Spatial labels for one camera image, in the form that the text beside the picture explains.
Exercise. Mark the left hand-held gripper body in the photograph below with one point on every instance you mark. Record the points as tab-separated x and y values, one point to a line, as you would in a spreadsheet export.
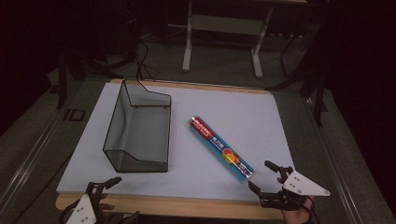
83	209

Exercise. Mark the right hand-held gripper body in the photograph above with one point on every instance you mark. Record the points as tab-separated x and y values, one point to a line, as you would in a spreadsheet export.
300	186

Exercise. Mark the blue cling wrap box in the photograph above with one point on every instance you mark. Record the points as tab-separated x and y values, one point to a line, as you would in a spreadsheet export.
218	146

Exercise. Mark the person's left hand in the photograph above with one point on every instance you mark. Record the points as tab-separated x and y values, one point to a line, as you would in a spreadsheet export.
106	206

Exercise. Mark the person's right hand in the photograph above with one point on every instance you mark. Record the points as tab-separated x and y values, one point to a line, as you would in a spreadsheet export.
295	216

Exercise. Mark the wooden table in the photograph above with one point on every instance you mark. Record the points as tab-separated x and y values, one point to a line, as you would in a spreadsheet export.
174	209

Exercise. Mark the white table mat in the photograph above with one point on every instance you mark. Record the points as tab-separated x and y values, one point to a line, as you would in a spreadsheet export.
224	109

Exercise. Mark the metal floor rail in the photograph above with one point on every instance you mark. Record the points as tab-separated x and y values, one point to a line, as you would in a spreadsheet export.
28	165
336	168

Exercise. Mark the black floor bracket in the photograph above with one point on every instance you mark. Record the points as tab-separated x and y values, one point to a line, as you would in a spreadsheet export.
74	115

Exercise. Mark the white metal table frame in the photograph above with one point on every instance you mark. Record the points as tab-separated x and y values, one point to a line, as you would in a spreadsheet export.
224	25

